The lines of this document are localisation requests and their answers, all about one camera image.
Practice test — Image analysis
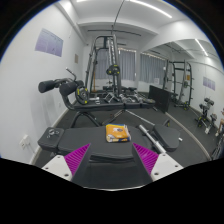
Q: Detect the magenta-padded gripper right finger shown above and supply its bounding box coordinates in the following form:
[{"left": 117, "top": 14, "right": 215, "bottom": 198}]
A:
[{"left": 131, "top": 143, "right": 185, "bottom": 185}]

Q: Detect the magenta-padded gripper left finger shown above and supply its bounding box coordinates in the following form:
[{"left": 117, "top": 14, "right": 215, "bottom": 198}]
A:
[{"left": 41, "top": 143, "right": 92, "bottom": 186}]

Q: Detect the blue white cartoon print towel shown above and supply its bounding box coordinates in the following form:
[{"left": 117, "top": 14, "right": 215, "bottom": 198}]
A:
[{"left": 105, "top": 123, "right": 132, "bottom": 144}]

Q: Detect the black padded weight bench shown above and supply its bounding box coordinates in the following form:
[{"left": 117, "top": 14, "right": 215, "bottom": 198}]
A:
[{"left": 37, "top": 124, "right": 158, "bottom": 189}]

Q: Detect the silver barbell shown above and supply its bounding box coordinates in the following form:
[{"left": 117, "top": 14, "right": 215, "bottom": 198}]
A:
[{"left": 138, "top": 124, "right": 168, "bottom": 155}]

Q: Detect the black bench seat pad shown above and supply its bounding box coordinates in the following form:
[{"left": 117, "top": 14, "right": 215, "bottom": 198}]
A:
[{"left": 151, "top": 119, "right": 184, "bottom": 153}]

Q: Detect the silver spring barbell collar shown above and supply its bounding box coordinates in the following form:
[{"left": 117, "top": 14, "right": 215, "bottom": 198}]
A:
[{"left": 46, "top": 128, "right": 61, "bottom": 139}]

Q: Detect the black roller-pad exercise bench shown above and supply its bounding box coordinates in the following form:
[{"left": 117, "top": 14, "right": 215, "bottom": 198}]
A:
[{"left": 37, "top": 68, "right": 158, "bottom": 128}]

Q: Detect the group of chrome dumbbells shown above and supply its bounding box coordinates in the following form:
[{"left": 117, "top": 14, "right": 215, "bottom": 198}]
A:
[{"left": 118, "top": 93, "right": 156, "bottom": 105}]

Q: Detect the black yellow-marked weight plate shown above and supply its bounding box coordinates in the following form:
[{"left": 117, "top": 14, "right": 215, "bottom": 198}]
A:
[
  {"left": 74, "top": 85, "right": 90, "bottom": 106},
  {"left": 105, "top": 64, "right": 121, "bottom": 76}
]

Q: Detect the black exercise machine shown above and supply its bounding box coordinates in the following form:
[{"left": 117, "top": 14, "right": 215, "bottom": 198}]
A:
[{"left": 194, "top": 97, "right": 218, "bottom": 134}]

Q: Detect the black squat rack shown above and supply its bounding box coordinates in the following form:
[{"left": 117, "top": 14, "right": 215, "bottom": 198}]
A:
[{"left": 162, "top": 59, "right": 194, "bottom": 111}]

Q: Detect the grey window curtain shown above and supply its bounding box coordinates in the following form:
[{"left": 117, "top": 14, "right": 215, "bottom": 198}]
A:
[
  {"left": 138, "top": 53, "right": 167, "bottom": 84},
  {"left": 94, "top": 48, "right": 137, "bottom": 82}
]

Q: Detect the long ceiling light strip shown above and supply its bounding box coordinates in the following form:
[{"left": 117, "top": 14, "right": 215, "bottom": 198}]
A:
[
  {"left": 128, "top": 0, "right": 173, "bottom": 19},
  {"left": 194, "top": 38, "right": 209, "bottom": 57}
]

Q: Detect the white wall socket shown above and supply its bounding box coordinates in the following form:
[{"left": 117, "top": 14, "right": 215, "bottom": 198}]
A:
[{"left": 19, "top": 134, "right": 32, "bottom": 150}]

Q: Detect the chrome cable grip handle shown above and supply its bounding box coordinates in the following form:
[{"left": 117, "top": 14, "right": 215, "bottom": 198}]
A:
[{"left": 103, "top": 92, "right": 116, "bottom": 104}]

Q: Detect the small purple wall poster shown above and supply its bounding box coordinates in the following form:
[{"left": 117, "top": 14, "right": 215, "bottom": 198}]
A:
[{"left": 202, "top": 76, "right": 217, "bottom": 92}]

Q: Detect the grey cable power rack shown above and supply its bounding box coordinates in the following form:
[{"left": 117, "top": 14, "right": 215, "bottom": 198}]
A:
[{"left": 84, "top": 34, "right": 123, "bottom": 98}]

